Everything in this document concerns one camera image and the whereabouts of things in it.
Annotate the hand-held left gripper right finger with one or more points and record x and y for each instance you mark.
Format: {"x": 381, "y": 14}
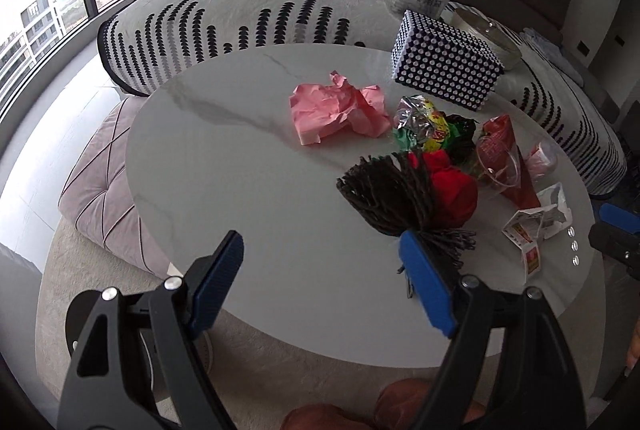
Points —
{"x": 430, "y": 280}

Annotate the glass ashtray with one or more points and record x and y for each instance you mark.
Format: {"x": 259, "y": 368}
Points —
{"x": 492, "y": 37}

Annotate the person's leg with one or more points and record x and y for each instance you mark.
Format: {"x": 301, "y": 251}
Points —
{"x": 325, "y": 417}
{"x": 405, "y": 402}

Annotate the red plastic packet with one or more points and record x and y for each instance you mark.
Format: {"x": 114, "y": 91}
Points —
{"x": 502, "y": 134}

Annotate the red crumpled cloth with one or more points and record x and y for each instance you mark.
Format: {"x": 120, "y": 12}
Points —
{"x": 452, "y": 192}

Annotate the beige rug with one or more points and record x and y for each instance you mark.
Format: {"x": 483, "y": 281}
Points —
{"x": 300, "y": 375}

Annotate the black white dotted box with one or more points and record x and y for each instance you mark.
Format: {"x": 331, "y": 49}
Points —
{"x": 445, "y": 59}

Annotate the small pink white wrapper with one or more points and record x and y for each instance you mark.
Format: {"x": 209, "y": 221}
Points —
{"x": 542, "y": 159}

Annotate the green yellow foil snack wrapper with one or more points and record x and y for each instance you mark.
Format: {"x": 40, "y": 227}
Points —
{"x": 425, "y": 124}

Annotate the white marble round table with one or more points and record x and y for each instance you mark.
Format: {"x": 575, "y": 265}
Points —
{"x": 250, "y": 190}

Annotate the white red crumpled wrapper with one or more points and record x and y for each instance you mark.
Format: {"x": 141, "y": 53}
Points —
{"x": 530, "y": 230}

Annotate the clear plastic cup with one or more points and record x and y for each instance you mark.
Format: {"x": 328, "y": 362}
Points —
{"x": 492, "y": 169}

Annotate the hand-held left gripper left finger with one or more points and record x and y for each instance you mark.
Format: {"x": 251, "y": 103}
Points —
{"x": 215, "y": 280}

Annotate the pink quilted ottoman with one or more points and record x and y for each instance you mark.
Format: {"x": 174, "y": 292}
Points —
{"x": 100, "y": 190}

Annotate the dark brown fringed bundle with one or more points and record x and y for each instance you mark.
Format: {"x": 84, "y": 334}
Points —
{"x": 385, "y": 190}

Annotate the pink crumpled paper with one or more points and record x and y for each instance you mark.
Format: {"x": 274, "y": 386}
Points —
{"x": 330, "y": 109}

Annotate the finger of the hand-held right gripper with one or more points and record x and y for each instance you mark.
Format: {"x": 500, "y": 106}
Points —
{"x": 615, "y": 245}
{"x": 620, "y": 216}

